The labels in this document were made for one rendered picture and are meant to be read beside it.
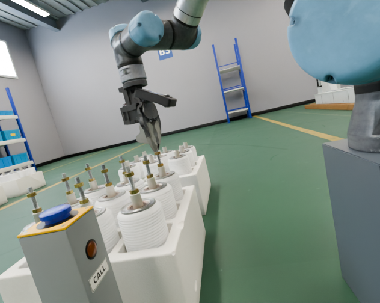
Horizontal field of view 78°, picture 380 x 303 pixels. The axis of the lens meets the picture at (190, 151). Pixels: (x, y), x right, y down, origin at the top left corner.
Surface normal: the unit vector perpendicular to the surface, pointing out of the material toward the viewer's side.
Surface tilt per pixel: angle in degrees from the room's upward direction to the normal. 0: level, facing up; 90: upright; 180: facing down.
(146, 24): 90
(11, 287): 90
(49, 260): 90
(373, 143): 90
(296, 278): 0
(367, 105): 73
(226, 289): 0
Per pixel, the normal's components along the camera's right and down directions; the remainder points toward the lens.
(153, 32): 0.61, -0.03
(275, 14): -0.14, 0.18
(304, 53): -0.70, 0.39
